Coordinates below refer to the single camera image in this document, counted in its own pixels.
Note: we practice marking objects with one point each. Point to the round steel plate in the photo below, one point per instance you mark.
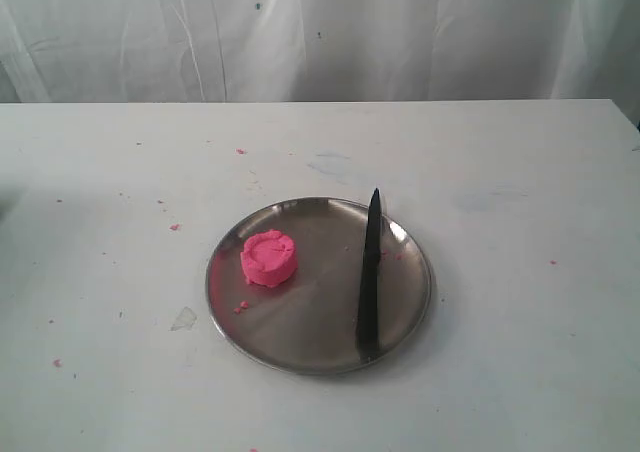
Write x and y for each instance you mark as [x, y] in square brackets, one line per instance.
[307, 324]

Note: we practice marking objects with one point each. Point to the white plastic backdrop curtain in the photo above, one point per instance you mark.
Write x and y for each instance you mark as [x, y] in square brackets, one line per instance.
[319, 50]

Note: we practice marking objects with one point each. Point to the black knife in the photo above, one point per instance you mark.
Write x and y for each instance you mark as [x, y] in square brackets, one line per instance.
[367, 321]

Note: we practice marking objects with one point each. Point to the pink clay lump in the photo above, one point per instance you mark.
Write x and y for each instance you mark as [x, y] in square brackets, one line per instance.
[269, 258]

